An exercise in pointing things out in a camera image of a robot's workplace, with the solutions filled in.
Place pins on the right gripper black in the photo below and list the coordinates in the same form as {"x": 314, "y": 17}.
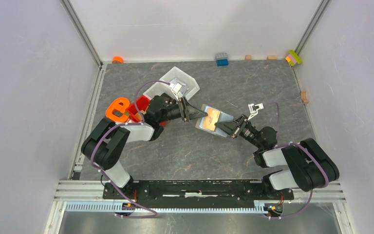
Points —
{"x": 231, "y": 127}

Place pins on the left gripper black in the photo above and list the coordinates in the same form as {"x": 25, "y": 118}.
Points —
{"x": 190, "y": 112}

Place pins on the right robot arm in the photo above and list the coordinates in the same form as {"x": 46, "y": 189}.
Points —
{"x": 308, "y": 166}

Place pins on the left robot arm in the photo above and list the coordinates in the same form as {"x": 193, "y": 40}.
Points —
{"x": 104, "y": 146}

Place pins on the silver card in bin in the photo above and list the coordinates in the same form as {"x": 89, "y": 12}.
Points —
{"x": 175, "y": 81}

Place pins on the white plastic bin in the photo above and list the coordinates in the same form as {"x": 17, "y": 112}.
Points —
{"x": 160, "y": 88}

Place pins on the red plastic bin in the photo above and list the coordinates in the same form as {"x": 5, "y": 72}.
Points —
{"x": 142, "y": 104}

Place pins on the wooden blocks in red bin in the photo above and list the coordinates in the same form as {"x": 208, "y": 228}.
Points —
{"x": 139, "y": 115}

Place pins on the blue toy brick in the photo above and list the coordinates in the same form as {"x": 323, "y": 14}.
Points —
{"x": 221, "y": 59}

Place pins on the orange tape dispenser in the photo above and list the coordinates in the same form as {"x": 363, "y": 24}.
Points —
{"x": 117, "y": 110}

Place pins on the curved wooden piece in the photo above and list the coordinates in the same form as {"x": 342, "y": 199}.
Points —
{"x": 303, "y": 96}

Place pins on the flat wooden block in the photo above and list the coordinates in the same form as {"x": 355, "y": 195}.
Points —
{"x": 272, "y": 57}

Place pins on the orange round piece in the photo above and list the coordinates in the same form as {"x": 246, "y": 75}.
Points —
{"x": 117, "y": 59}

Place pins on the green pink toy bricks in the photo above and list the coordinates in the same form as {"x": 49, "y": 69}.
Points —
{"x": 293, "y": 58}

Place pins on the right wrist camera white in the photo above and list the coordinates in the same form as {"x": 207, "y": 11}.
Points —
{"x": 254, "y": 109}

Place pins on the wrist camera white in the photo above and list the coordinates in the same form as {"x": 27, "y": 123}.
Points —
{"x": 254, "y": 109}
{"x": 178, "y": 89}

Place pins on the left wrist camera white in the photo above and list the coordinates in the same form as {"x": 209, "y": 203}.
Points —
{"x": 178, "y": 89}

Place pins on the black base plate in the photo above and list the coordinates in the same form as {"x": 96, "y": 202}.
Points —
{"x": 236, "y": 193}

